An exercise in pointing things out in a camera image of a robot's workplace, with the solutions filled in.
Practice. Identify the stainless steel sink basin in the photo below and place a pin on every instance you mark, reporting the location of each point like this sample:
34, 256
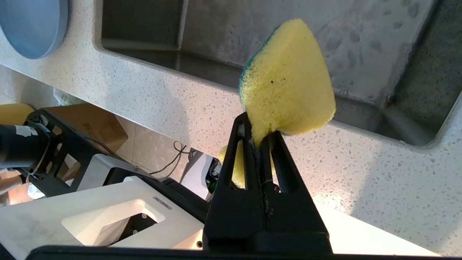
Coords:
252, 32

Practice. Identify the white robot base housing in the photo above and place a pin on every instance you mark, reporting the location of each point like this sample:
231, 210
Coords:
54, 216

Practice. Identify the large blue-grey plate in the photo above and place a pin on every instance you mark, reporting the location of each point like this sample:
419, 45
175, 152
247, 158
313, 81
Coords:
32, 25

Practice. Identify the yellow rounded object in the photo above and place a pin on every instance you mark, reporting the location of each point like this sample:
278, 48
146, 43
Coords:
14, 113

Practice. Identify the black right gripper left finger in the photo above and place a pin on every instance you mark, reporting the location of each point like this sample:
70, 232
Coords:
231, 216

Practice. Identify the white plastic bag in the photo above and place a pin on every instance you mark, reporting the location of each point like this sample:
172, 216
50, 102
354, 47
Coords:
68, 97

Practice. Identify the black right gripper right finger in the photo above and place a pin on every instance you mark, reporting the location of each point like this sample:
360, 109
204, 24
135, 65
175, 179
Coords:
296, 216

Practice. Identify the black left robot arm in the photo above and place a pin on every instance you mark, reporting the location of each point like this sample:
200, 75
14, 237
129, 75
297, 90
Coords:
18, 144

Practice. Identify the black robot chassis frame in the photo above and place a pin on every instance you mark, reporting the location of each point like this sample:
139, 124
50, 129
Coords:
68, 144

